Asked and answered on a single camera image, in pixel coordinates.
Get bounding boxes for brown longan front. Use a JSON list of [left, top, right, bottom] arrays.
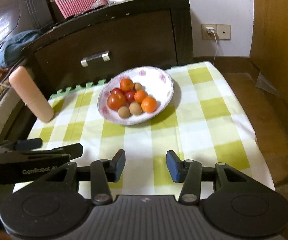
[[118, 106, 130, 119]]

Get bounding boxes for brown longan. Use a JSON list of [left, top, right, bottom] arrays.
[[129, 102, 142, 115], [134, 82, 143, 92], [118, 106, 130, 119]]

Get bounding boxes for large red tomato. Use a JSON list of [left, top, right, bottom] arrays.
[[107, 93, 126, 111]]

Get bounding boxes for red cherry tomato with stem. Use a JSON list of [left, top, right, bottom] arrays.
[[110, 88, 124, 95]]

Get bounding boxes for small red cherry tomato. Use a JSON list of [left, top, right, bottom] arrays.
[[124, 90, 135, 103]]

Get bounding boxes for orange tangerine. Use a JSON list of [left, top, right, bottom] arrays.
[[141, 96, 157, 113], [134, 90, 147, 104], [120, 78, 134, 92]]

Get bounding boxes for orange tangerine front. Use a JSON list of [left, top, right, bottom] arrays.
[[134, 90, 147, 104]]

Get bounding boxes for green checked tablecloth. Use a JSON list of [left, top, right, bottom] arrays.
[[29, 62, 274, 196]]

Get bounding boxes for pink ribbed cylinder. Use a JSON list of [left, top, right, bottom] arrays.
[[9, 66, 54, 123]]

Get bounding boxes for green foam mat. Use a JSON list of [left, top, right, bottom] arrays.
[[49, 79, 106, 99]]

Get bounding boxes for white floral plate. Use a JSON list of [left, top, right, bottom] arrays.
[[97, 67, 174, 126]]

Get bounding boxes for blue clothing pile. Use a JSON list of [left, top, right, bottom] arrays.
[[0, 30, 42, 68]]

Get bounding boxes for white charger plug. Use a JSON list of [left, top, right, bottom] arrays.
[[206, 27, 216, 34]]

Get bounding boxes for dark wooden cabinet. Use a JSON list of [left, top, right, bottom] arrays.
[[23, 0, 193, 97]]

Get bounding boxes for wooden wardrobe panel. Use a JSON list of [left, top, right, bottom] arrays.
[[251, 0, 288, 106]]

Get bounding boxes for metal drawer handle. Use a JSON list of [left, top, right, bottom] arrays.
[[81, 51, 110, 67]]

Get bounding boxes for white charging cable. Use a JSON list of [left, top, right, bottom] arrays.
[[210, 31, 220, 68]]

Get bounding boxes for wall power socket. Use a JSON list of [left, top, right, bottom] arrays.
[[201, 24, 231, 40]]

